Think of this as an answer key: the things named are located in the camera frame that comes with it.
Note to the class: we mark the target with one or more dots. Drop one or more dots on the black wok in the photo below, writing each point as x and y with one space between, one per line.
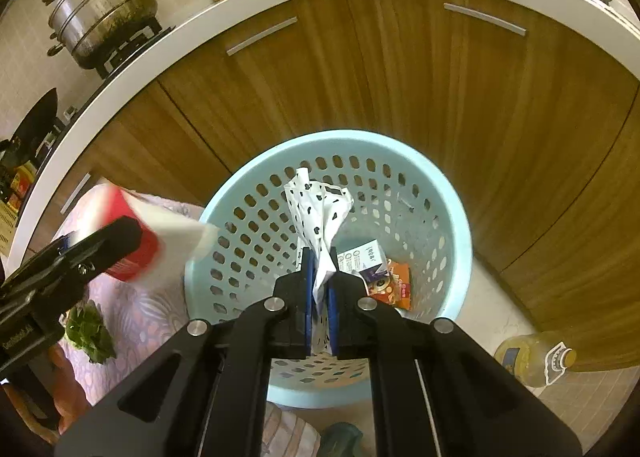
35 122

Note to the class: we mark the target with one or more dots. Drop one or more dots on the stainless steel steamer pot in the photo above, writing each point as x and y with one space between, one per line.
105 7

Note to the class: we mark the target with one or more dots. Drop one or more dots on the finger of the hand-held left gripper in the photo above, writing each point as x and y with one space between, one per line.
105 239

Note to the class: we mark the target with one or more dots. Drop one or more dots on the red paper cup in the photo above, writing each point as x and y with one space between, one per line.
165 237

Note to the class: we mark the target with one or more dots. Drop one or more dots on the black gas stove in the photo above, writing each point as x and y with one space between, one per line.
125 54

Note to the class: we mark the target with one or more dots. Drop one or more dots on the dark sauce bottle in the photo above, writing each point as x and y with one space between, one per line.
20 182

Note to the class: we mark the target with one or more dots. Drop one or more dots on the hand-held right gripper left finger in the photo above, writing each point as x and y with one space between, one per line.
307 297

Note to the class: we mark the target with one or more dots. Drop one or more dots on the person's left hand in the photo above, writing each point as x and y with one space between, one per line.
70 397

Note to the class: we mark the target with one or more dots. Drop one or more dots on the orange snack packet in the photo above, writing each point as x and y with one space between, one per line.
397 287

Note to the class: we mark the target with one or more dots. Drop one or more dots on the white polka dot bag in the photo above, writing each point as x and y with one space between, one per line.
320 217

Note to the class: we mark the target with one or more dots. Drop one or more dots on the striped cloth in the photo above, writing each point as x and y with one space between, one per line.
290 432

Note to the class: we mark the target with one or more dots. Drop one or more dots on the light blue plastic basket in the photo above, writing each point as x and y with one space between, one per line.
240 197

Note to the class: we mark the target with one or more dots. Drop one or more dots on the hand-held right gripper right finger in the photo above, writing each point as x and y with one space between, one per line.
333 319

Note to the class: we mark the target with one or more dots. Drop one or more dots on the wooden cabinet door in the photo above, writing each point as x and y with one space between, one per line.
590 287
500 112
140 147
280 87

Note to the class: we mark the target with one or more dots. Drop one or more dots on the large green bok choy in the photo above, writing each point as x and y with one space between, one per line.
90 332

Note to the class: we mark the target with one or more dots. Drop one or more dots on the white milk carton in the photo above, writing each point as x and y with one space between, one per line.
362 259

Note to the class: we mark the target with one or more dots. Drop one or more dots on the yellow cooking oil bottle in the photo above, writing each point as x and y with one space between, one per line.
530 359

